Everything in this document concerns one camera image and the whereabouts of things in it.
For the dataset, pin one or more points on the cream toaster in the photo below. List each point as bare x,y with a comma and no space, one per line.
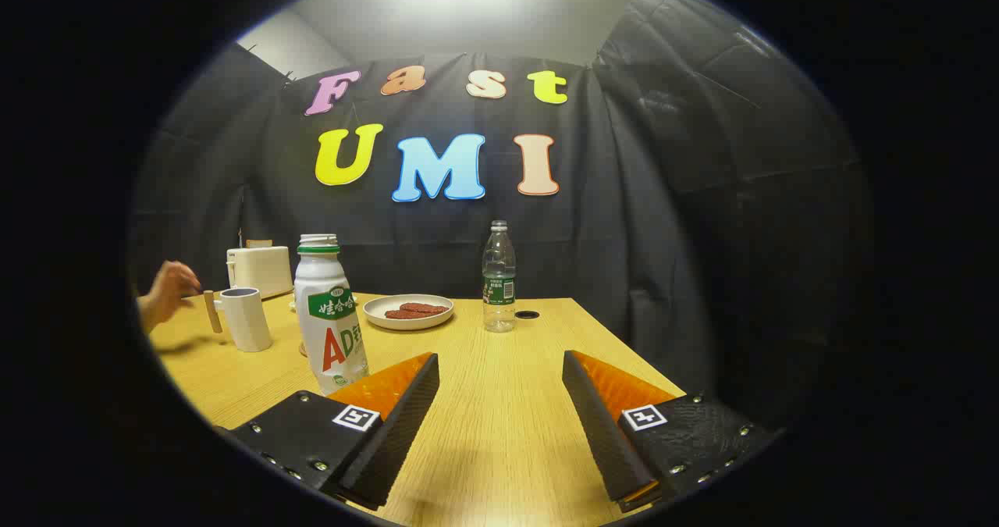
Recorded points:
261,271

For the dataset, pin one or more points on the red meat slice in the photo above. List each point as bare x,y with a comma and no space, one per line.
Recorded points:
402,315
425,308

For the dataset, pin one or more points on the white juice bottle green label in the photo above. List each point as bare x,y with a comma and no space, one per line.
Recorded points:
328,332

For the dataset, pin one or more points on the white round plate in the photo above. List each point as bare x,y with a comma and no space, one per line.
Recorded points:
382,318

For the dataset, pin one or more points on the wooden table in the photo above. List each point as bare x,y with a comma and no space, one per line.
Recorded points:
507,402

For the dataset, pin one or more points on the black bottle cap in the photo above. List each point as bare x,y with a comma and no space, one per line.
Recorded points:
527,314

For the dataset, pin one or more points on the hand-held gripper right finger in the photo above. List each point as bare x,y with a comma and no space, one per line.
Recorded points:
605,433

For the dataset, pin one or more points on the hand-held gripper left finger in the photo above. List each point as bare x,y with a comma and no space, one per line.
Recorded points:
390,441

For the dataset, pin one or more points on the clear plastic water bottle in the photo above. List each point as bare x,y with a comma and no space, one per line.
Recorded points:
499,289

